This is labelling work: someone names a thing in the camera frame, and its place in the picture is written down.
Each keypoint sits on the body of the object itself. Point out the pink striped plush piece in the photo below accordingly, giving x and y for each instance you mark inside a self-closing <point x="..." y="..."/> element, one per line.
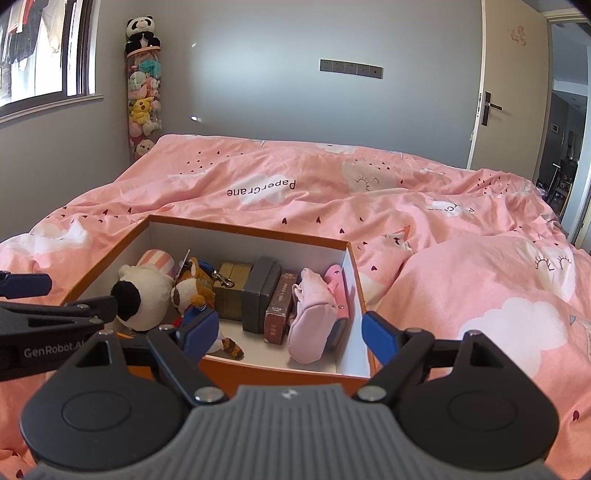
<point x="157" y="263"/>

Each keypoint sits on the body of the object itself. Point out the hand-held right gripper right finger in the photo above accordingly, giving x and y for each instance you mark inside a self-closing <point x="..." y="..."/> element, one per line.
<point x="378" y="334"/>

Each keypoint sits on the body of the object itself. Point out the grey wall switch panel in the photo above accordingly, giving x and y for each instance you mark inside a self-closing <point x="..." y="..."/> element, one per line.
<point x="351" y="68"/>

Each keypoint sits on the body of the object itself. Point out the window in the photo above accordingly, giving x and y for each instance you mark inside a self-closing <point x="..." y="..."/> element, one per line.
<point x="41" y="50"/>

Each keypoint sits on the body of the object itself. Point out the reddish brown card box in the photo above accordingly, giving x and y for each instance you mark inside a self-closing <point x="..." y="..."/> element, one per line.
<point x="279" y="309"/>

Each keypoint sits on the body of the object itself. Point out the dark grey box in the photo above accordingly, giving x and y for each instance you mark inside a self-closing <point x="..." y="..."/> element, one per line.
<point x="258" y="295"/>

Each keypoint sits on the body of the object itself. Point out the pink printed duvet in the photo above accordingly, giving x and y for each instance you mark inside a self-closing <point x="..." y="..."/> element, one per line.
<point x="461" y="254"/>

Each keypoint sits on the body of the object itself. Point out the small brown plush bear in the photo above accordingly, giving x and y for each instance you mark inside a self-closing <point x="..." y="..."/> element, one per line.
<point x="194" y="286"/>

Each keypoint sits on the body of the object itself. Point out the gold brown box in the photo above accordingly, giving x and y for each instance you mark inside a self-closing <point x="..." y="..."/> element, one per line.
<point x="233" y="290"/>

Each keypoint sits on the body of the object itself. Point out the pink case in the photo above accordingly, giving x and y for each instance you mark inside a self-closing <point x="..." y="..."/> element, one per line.
<point x="339" y="295"/>

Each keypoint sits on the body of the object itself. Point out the pink wall sticker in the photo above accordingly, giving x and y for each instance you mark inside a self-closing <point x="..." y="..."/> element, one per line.
<point x="518" y="36"/>

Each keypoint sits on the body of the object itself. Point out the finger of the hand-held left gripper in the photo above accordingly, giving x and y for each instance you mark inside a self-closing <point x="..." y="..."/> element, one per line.
<point x="25" y="284"/>
<point x="69" y="308"/>

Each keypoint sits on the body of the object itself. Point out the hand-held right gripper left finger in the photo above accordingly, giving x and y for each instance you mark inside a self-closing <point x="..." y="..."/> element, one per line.
<point x="203" y="330"/>

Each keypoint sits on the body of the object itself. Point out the beige room door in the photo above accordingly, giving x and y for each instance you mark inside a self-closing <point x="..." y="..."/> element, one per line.
<point x="512" y="92"/>

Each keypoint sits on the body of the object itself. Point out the pale pink fabric pouch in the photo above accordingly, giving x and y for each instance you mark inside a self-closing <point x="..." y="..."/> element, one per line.
<point x="311" y="318"/>

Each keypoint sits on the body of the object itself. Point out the panda plush toy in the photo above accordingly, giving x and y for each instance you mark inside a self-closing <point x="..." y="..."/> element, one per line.
<point x="143" y="295"/>

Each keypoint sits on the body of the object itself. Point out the column of stuffed toys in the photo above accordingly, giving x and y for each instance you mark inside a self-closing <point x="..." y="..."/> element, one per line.
<point x="144" y="106"/>

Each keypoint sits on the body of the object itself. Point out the sitting panda plush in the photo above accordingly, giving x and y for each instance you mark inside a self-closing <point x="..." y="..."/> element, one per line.
<point x="142" y="34"/>

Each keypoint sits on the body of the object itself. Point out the orange cardboard box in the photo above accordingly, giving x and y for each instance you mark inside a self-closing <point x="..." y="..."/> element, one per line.
<point x="277" y="369"/>

